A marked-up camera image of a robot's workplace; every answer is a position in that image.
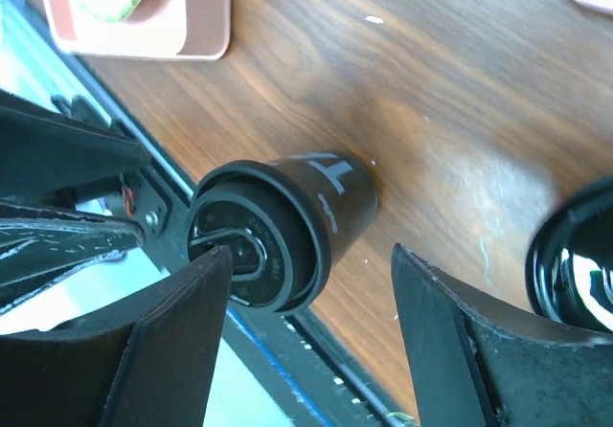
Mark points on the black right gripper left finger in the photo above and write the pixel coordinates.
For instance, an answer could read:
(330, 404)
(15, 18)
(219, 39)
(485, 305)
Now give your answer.
(145, 360)

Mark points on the salmon pink tray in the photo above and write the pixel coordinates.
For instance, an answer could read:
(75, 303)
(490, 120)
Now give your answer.
(160, 29)

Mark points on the black takeout coffee cup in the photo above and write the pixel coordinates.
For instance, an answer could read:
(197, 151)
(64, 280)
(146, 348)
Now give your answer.
(342, 190)

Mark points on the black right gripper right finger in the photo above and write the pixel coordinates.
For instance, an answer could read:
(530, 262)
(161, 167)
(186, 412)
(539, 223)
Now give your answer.
(478, 361)

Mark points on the black coffee cup lid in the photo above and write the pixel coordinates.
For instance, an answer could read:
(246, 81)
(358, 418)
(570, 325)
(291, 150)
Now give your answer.
(272, 218)

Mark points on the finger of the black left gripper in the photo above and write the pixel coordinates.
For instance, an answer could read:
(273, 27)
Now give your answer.
(44, 151)
(41, 246)

